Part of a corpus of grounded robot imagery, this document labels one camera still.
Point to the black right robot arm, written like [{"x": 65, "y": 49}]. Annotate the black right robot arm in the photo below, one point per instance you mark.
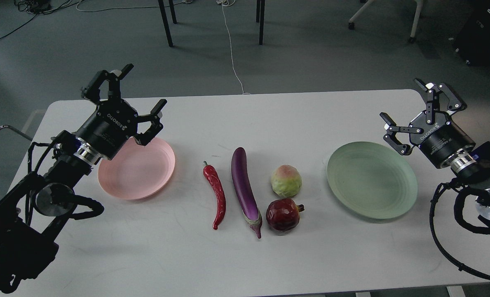
[{"x": 471, "y": 183}]

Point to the black table leg right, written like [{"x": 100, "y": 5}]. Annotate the black table leg right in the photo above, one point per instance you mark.
[{"x": 260, "y": 18}]

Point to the purple eggplant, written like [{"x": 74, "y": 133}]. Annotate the purple eggplant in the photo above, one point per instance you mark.
[{"x": 243, "y": 190}]

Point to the pink plate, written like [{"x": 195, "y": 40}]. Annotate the pink plate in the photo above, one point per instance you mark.
[{"x": 137, "y": 172}]

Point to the black table leg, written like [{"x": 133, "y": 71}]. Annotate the black table leg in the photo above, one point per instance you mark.
[
  {"x": 260, "y": 18},
  {"x": 164, "y": 17}
]

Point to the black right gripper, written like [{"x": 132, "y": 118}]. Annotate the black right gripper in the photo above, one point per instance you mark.
[{"x": 440, "y": 138}]

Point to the white chair base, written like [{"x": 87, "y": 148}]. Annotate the white chair base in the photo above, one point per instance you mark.
[{"x": 367, "y": 3}]

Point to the black equipment case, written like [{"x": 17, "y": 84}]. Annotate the black equipment case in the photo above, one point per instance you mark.
[{"x": 472, "y": 43}]

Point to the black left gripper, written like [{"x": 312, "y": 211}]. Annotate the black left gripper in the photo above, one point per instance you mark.
[{"x": 106, "y": 128}]

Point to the red chili pepper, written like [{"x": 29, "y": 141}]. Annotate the red chili pepper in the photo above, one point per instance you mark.
[{"x": 211, "y": 175}]

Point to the red pomegranate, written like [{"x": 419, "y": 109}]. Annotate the red pomegranate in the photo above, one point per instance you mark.
[{"x": 283, "y": 215}]

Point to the green plate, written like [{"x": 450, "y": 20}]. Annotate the green plate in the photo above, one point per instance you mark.
[{"x": 372, "y": 180}]

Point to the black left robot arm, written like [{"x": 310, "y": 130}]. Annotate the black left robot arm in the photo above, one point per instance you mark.
[{"x": 34, "y": 211}]

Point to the black table leg left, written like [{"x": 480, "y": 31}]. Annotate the black table leg left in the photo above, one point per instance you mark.
[{"x": 164, "y": 17}]

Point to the green pink peach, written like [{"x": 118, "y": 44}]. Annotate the green pink peach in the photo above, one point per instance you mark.
[{"x": 286, "y": 181}]

